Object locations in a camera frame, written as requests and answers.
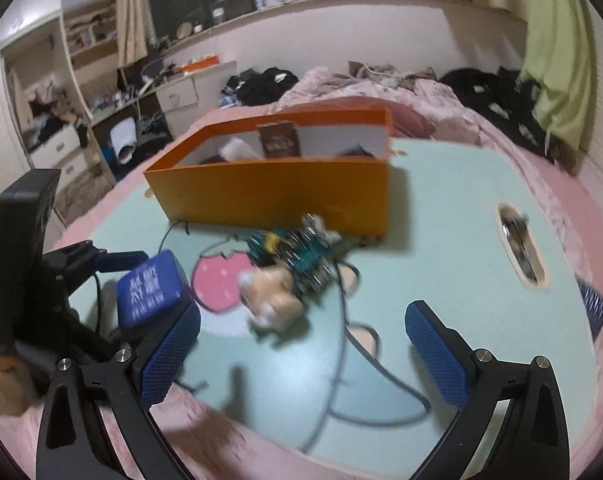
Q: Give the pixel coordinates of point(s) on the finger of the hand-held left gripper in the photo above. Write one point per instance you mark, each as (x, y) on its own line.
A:
(116, 260)
(94, 342)

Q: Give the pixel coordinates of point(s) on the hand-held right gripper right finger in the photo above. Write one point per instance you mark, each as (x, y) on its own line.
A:
(439, 355)

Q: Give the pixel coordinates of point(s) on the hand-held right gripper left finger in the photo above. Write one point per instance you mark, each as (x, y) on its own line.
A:
(169, 355)

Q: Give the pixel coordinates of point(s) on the blue zip case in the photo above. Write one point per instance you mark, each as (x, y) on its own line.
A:
(151, 285)

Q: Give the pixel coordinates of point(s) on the cartoon dog figure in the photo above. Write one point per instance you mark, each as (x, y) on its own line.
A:
(274, 297)

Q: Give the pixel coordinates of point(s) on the white fluffy ball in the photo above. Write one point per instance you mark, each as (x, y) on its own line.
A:
(237, 150)

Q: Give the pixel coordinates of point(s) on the teal toy car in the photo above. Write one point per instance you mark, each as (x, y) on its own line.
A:
(301, 255)

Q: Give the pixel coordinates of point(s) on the orange cardboard box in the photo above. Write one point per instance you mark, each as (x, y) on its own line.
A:
(281, 195)

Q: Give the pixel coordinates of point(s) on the brown card box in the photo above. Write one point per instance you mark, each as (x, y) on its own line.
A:
(280, 141)

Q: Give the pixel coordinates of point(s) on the green cartoon-print desktop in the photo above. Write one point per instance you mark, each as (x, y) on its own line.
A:
(431, 200)

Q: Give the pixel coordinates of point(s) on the person's left hand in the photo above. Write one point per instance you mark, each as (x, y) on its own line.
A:
(1, 390)

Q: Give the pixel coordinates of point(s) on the white drawer chest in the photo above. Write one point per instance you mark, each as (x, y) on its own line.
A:
(61, 150)

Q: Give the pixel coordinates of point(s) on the dark crumpled scraps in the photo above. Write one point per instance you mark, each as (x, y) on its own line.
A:
(519, 245)

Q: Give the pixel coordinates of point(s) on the dark flat device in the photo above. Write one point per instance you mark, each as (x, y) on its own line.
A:
(594, 307)

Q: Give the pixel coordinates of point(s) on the white drawer cabinet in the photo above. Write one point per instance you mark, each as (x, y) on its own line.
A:
(179, 95)

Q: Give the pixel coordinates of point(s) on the white shelf unit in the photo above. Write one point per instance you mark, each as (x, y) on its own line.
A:
(89, 50)

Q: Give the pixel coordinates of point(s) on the orange and white box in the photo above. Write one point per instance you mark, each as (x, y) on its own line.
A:
(199, 64)

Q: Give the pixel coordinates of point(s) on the black white-striped clothes pile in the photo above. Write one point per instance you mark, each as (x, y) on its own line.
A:
(261, 85)

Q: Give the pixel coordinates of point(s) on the round beige mirror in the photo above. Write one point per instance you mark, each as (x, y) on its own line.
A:
(184, 30)

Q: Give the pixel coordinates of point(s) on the beige curtain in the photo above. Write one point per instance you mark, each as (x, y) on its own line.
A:
(131, 10)

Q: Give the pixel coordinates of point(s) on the clear jar white lid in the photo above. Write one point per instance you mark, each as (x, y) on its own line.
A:
(218, 14)

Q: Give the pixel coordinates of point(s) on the beige knitted garment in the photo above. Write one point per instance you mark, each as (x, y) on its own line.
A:
(381, 70)

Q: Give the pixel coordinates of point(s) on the light green hanging garment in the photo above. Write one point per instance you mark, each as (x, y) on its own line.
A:
(556, 60)

